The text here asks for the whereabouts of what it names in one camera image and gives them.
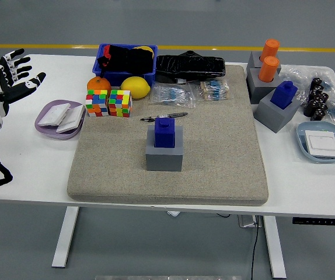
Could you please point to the blue square seal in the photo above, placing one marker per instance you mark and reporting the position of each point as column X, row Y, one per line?
column 282, row 96
column 164, row 134

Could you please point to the grey seal holder block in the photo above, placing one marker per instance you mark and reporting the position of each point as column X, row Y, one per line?
column 253, row 61
column 272, row 118
column 258, row 90
column 164, row 160

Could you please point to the orange round seal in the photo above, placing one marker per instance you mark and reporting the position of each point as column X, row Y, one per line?
column 270, row 48
column 268, row 70

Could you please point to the purple tray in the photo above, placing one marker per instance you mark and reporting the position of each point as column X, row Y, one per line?
column 73, row 104

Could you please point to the colourful puzzle cube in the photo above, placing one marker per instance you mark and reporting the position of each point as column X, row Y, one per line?
column 119, row 100
column 96, row 103

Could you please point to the orange fruit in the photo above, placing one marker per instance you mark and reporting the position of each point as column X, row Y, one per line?
column 97, row 84

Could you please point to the red object in bin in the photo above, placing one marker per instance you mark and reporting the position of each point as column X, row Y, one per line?
column 105, row 52

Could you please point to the blue plastic bin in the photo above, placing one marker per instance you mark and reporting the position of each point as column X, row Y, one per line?
column 118, row 77

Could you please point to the black cloth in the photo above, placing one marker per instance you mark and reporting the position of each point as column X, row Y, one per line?
column 129, row 61

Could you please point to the yellow lemon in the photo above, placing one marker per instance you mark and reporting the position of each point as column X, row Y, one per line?
column 136, row 86

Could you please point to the white table leg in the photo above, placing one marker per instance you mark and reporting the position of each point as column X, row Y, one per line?
column 274, row 248
column 64, row 239

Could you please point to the yellow object in bin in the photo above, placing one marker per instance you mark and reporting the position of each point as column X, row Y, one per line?
column 144, row 48

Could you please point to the clear bag of resistors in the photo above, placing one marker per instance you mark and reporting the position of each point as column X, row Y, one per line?
column 214, row 89
column 173, row 93

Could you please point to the black slim hand tool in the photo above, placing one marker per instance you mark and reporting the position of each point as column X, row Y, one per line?
column 179, row 114

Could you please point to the black wrapped keyboard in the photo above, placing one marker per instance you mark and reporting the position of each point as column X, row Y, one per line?
column 191, row 68

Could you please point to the beige fabric mat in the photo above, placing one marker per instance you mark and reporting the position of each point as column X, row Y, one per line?
column 214, row 160

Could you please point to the clear plastic bag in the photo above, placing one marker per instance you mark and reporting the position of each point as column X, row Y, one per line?
column 296, row 76

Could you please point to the blue-grey tray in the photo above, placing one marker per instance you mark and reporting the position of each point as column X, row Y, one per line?
column 301, row 140

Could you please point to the black capacitor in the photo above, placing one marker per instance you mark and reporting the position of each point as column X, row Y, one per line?
column 313, row 94
column 319, row 114
column 317, row 84
column 310, row 108
column 323, row 99

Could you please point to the black table control panel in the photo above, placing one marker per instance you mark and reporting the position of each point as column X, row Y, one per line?
column 316, row 221

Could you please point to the white switch panel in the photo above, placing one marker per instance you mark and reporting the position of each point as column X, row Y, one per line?
column 71, row 119
column 322, row 144
column 53, row 113

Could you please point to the small white bracket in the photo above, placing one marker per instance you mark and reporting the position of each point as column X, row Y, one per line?
column 174, row 213

